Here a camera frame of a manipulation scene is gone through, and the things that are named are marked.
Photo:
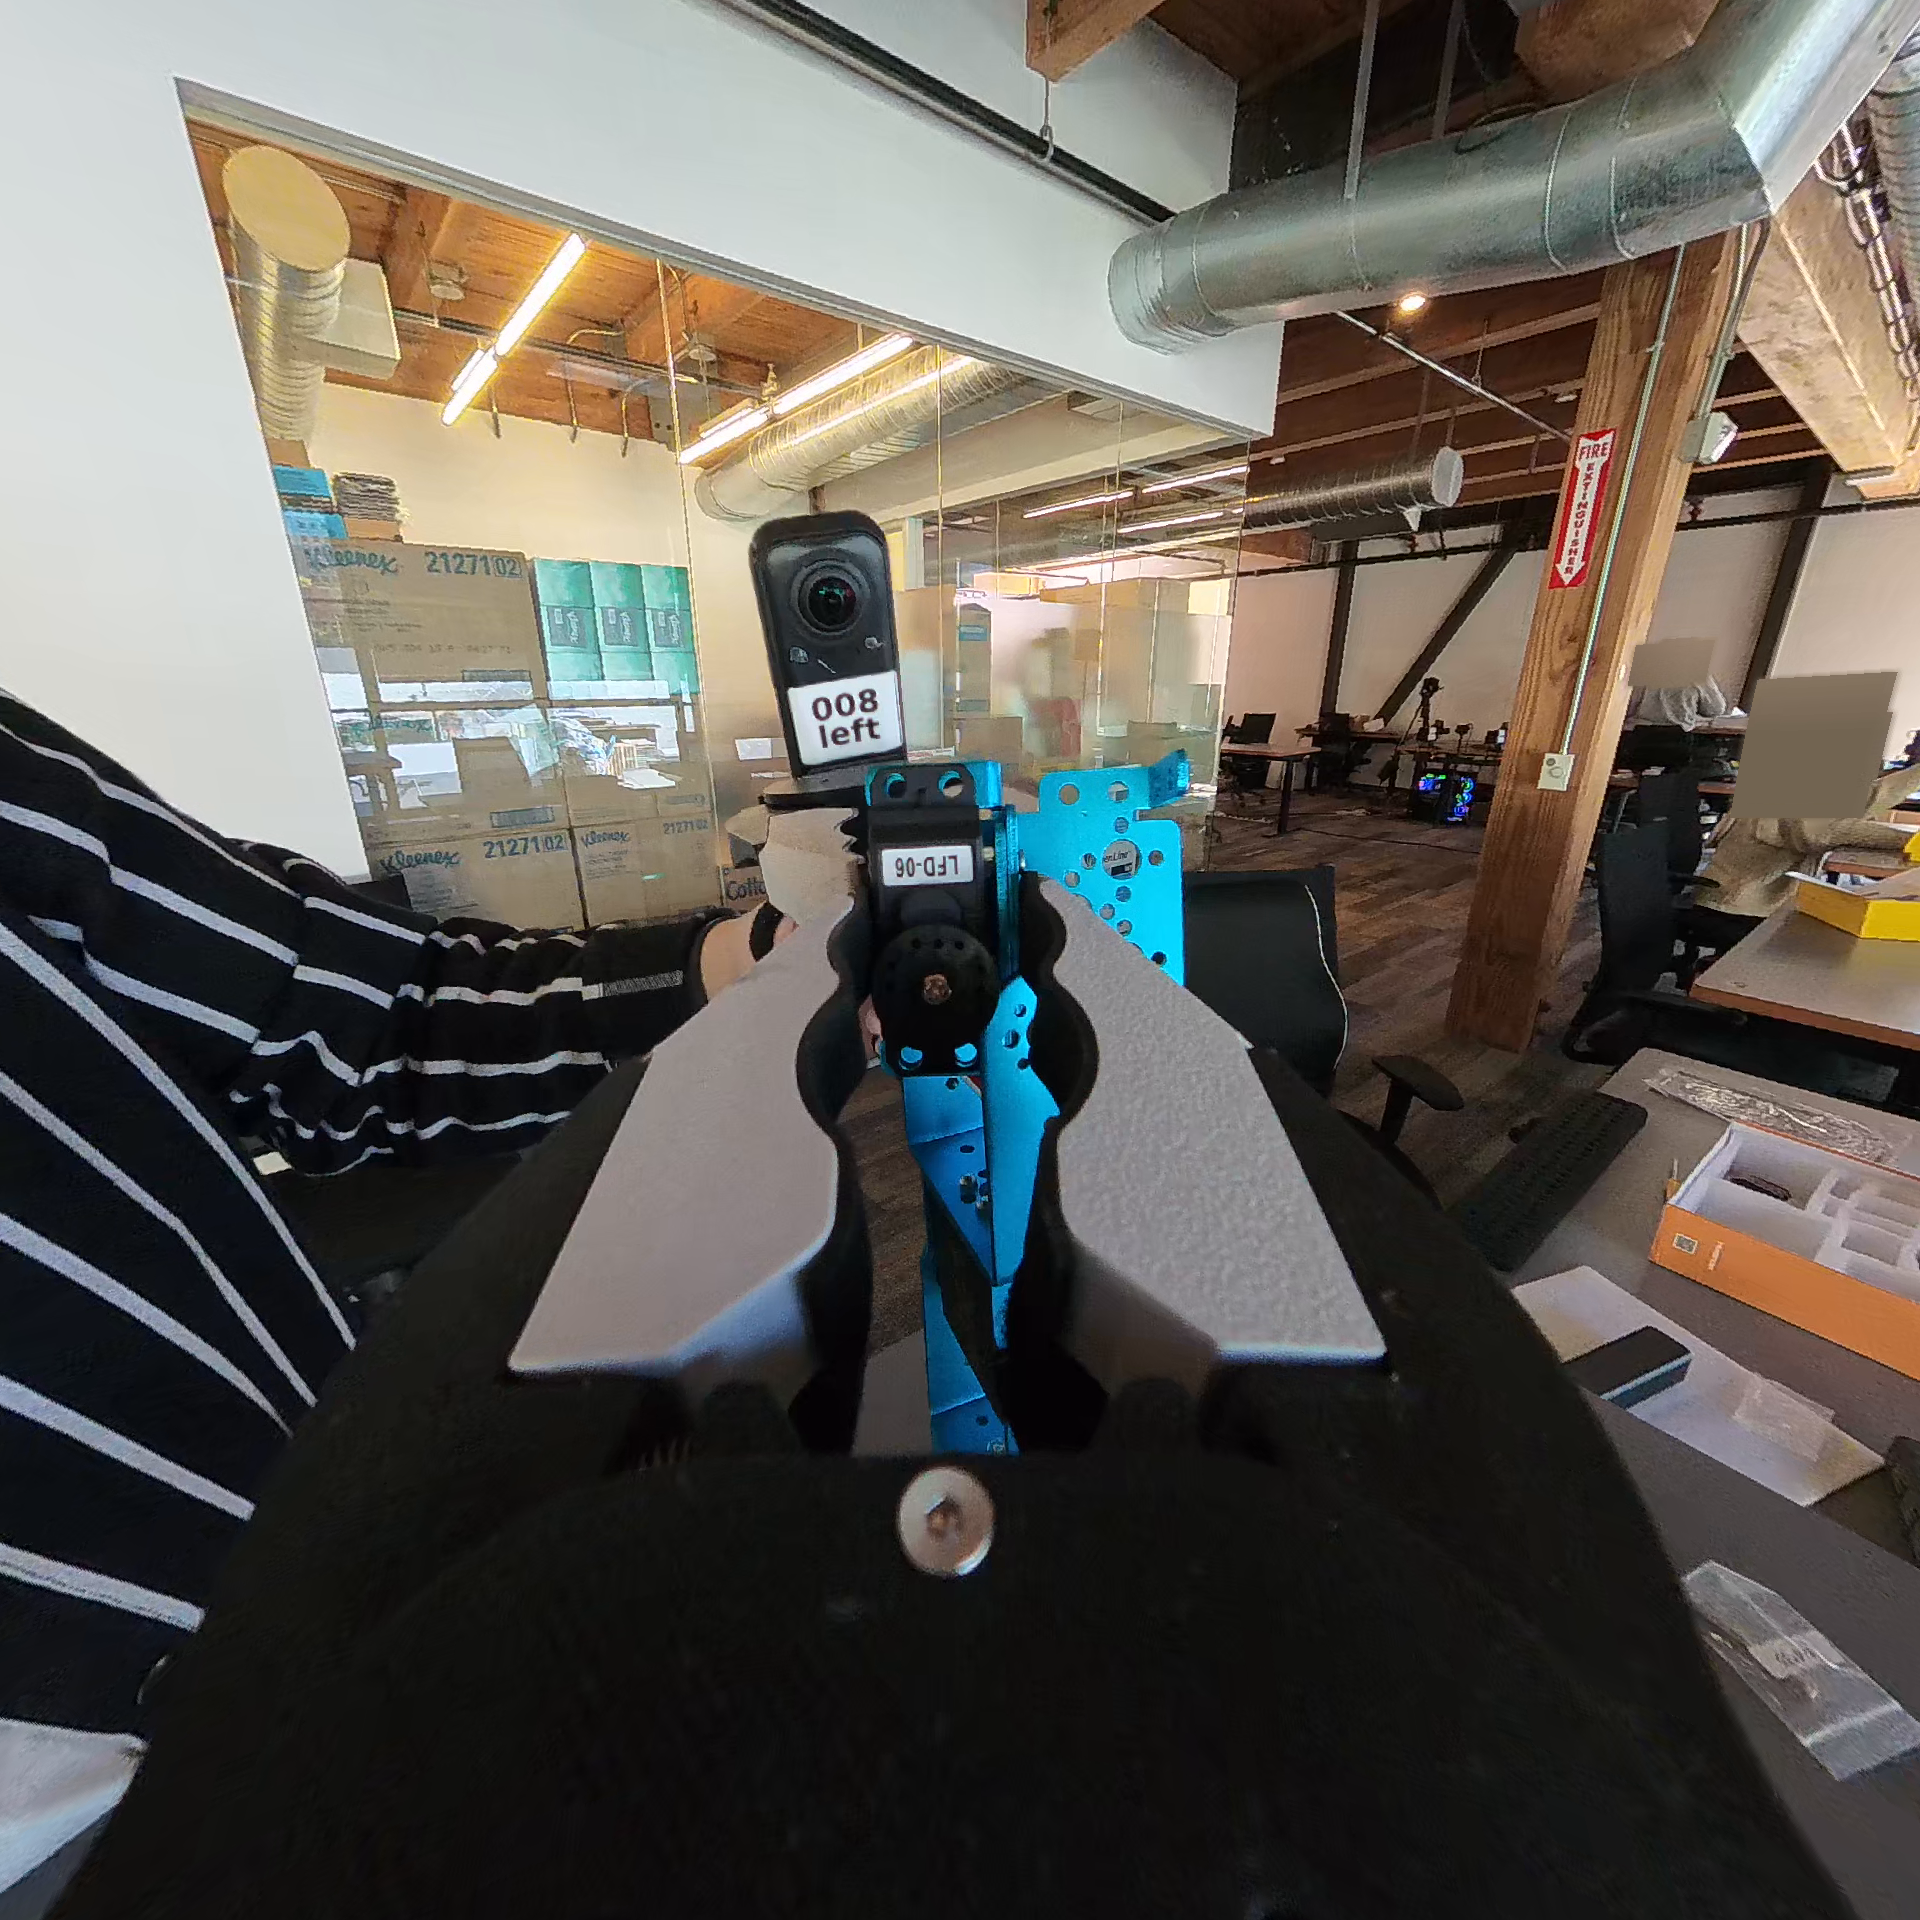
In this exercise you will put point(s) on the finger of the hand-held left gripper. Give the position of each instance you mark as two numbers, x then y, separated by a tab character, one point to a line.
809	870

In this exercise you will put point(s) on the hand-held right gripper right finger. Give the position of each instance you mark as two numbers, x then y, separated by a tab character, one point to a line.
1213	1199

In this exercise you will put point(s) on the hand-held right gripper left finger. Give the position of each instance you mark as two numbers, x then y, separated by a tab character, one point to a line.
691	1215

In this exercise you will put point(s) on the black servo with blue bracket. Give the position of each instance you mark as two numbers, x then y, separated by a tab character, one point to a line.
924	915

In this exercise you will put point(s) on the person's left forearm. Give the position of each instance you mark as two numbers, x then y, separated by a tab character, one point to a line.
495	1007

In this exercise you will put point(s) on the brown edged office desk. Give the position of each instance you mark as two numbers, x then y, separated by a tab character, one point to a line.
1800	976

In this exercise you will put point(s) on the grey desk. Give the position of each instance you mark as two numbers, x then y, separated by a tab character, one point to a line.
1770	1521

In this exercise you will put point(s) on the person's left hand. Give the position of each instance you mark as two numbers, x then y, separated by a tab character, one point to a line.
726	952

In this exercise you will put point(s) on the ceiling tube light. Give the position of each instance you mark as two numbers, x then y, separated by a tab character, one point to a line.
515	322
795	396

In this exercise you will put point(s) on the green tissue packs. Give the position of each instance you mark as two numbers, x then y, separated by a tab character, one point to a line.
617	621

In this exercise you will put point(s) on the black office chair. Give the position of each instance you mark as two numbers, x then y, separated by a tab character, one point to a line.
1259	976
1636	929

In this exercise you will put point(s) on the black keyboard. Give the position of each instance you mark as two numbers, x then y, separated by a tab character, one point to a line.
1545	1187

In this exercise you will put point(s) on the stack of cardboard boxes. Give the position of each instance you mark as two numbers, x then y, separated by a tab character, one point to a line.
433	630

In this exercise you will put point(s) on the dark blue block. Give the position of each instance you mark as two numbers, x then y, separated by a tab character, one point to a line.
1636	1365

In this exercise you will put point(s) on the person's upper body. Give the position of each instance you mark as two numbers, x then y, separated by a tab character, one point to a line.
121	1199

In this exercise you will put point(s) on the orange parts box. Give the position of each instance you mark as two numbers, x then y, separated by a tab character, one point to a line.
1783	1291

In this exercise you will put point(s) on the yellow box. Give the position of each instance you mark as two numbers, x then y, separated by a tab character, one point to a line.
1860	907

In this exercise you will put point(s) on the long clear plastic bag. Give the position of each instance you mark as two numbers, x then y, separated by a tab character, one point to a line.
1800	1665

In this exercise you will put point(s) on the red fire extinguisher sign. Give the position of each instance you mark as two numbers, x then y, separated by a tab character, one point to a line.
1582	510

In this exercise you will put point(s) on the silver air duct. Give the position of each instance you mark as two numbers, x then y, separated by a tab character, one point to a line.
1426	227

